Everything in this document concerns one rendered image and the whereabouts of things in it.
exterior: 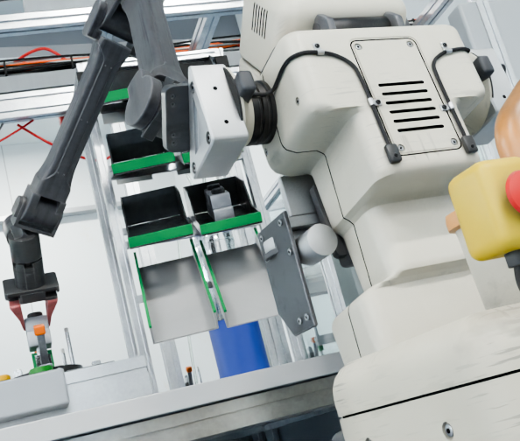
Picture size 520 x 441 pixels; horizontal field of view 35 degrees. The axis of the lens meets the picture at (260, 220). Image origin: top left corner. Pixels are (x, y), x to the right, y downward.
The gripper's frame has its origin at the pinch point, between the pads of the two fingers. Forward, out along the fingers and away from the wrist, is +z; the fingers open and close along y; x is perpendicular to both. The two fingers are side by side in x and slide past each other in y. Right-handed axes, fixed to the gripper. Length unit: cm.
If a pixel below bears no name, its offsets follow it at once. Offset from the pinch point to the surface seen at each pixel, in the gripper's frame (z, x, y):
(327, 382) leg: -12, 54, -39
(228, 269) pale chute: -1.1, -6.3, -41.9
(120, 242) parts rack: -8.9, -12.0, -19.8
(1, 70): -16, -148, -5
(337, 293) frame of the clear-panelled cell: 35, -47, -87
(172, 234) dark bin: -14.4, -0.7, -28.7
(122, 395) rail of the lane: 2.4, 26.0, -11.9
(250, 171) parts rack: -18, -20, -52
